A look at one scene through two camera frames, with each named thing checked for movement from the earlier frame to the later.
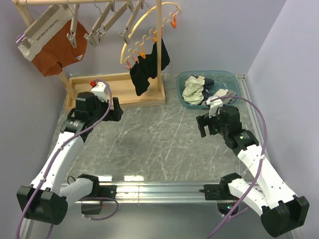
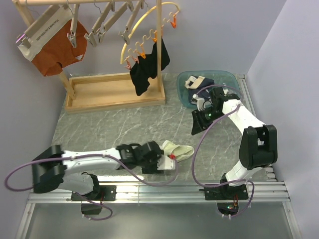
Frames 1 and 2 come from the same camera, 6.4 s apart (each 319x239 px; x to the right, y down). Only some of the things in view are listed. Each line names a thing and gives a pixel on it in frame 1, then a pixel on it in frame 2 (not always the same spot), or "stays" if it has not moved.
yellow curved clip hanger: (140, 47) stays
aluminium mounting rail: (187, 192) stays
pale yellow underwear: (192, 92) -> (180, 152)
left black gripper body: (101, 107) -> (150, 166)
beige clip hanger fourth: (125, 34) stays
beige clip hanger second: (90, 36) stays
